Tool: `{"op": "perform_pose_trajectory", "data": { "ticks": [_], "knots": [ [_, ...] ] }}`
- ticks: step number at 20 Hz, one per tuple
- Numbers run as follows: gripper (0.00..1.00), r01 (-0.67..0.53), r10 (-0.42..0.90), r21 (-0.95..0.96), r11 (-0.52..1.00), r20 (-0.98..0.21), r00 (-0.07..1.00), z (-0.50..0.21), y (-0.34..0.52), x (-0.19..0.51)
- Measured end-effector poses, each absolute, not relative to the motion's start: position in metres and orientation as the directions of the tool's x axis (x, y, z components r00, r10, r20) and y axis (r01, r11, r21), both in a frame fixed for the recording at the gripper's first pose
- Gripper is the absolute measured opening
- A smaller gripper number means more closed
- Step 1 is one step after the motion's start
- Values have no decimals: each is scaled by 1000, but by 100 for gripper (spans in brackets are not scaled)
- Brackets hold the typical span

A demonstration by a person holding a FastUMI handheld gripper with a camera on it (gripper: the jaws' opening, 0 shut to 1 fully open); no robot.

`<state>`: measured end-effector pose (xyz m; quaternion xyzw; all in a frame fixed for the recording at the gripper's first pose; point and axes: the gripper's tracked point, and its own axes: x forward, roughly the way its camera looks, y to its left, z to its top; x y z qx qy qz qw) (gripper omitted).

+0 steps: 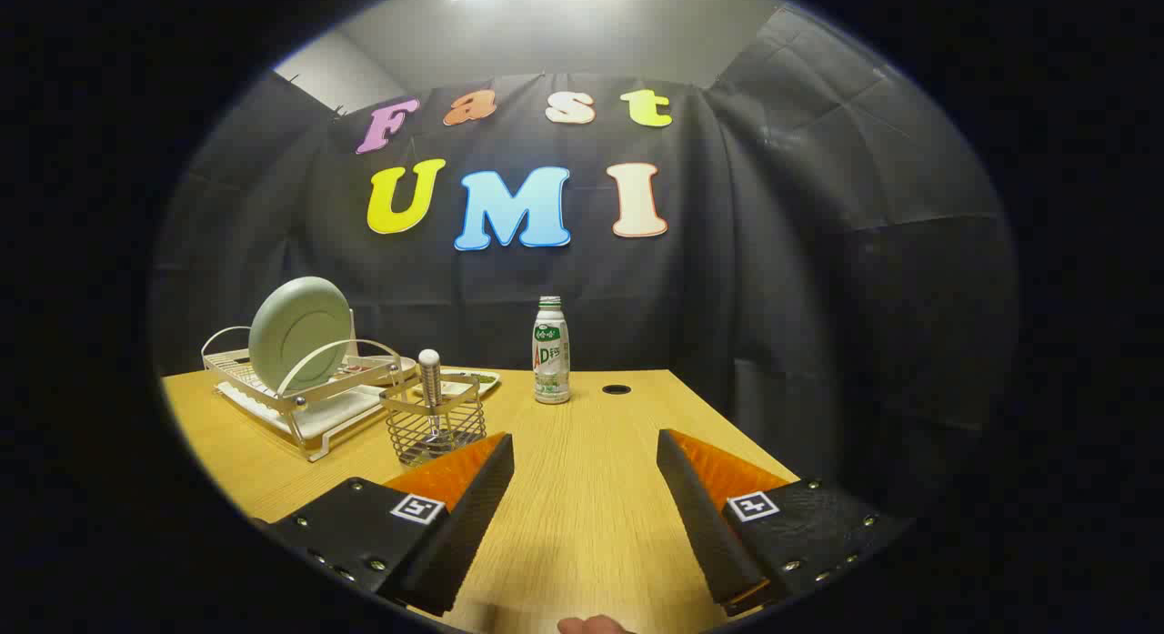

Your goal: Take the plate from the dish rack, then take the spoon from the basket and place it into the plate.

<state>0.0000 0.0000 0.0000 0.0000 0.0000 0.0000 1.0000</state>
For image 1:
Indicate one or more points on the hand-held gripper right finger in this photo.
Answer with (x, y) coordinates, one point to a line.
(700, 516)

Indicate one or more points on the white green drink bottle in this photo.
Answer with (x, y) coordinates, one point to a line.
(551, 361)

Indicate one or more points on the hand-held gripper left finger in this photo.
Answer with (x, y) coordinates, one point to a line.
(473, 516)

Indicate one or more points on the white drip tray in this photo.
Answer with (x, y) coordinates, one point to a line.
(329, 421)

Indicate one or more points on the white sectioned bean tray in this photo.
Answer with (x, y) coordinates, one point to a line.
(473, 379)

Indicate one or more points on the black backdrop cloth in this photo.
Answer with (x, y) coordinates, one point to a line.
(773, 252)

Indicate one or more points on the pale green plate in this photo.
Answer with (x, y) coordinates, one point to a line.
(296, 329)

